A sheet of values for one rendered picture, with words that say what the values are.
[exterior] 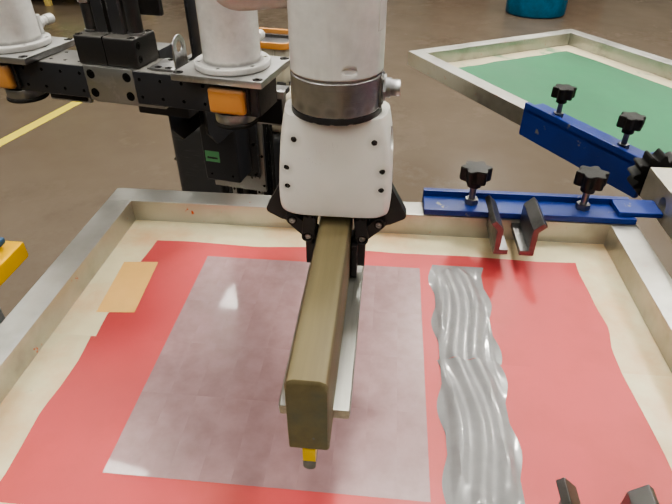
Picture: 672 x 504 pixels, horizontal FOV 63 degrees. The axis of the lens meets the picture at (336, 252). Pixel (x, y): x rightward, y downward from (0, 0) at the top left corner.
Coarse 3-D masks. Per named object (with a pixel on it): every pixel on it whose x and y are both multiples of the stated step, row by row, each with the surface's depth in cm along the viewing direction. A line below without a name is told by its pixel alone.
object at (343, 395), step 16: (304, 288) 53; (352, 288) 53; (352, 304) 51; (352, 320) 50; (352, 336) 48; (352, 352) 46; (352, 368) 45; (336, 384) 44; (352, 384) 44; (336, 400) 42; (336, 416) 42
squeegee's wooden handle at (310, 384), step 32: (320, 224) 51; (352, 224) 54; (320, 256) 47; (320, 288) 43; (320, 320) 40; (320, 352) 38; (288, 384) 36; (320, 384) 36; (288, 416) 38; (320, 416) 38; (320, 448) 40
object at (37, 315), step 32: (128, 192) 86; (160, 192) 86; (192, 192) 86; (96, 224) 78; (128, 224) 83; (256, 224) 84; (288, 224) 83; (416, 224) 81; (448, 224) 81; (480, 224) 80; (576, 224) 79; (608, 224) 78; (64, 256) 72; (96, 256) 74; (640, 256) 72; (32, 288) 66; (64, 288) 67; (640, 288) 68; (32, 320) 62; (0, 352) 58; (32, 352) 62; (0, 384) 56
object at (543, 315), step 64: (192, 256) 78; (256, 256) 78; (384, 256) 78; (448, 256) 78; (128, 320) 67; (192, 320) 67; (256, 320) 67; (384, 320) 67; (512, 320) 67; (576, 320) 67
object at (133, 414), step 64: (64, 384) 59; (128, 384) 59; (192, 384) 59; (256, 384) 59; (384, 384) 59; (512, 384) 59; (576, 384) 59; (64, 448) 52; (128, 448) 52; (192, 448) 52; (256, 448) 52; (384, 448) 52; (576, 448) 52; (640, 448) 52
